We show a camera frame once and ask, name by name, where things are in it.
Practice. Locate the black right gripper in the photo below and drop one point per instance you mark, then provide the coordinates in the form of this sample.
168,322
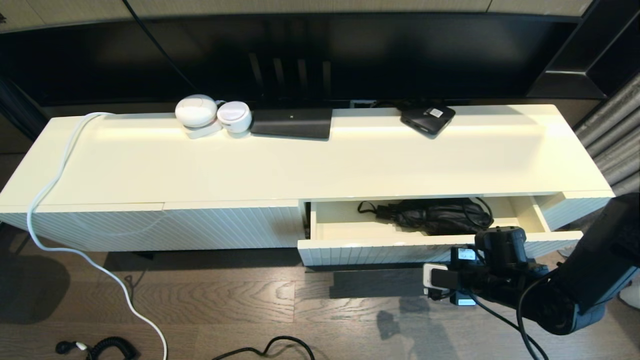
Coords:
475,280

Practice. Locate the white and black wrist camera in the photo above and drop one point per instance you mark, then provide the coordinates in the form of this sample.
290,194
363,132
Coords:
437,280

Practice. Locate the large white round device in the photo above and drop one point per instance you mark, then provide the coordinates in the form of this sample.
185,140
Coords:
196,111

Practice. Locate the black umbrella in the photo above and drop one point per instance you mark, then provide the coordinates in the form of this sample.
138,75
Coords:
435,215

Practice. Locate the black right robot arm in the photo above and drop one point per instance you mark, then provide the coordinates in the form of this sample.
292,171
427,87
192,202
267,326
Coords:
590,270

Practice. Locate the small white round device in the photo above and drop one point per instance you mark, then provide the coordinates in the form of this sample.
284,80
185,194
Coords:
235,117

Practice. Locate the black wall shelf unit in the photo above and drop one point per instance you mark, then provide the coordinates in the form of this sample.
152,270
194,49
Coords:
600,50

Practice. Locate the white long TV cabinet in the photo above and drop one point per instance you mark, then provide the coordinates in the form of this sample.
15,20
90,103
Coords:
200,165

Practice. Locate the black television screen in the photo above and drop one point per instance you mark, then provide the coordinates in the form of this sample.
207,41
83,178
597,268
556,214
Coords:
350,50

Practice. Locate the white flat device base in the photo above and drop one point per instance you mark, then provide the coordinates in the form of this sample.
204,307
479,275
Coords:
202,132

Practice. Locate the white fluted drawer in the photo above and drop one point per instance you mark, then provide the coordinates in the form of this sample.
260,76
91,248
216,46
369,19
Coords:
350,250

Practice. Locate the black set-top box white label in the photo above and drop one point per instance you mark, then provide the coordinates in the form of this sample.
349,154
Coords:
427,120

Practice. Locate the black flat router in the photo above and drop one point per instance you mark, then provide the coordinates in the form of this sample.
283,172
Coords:
291,124

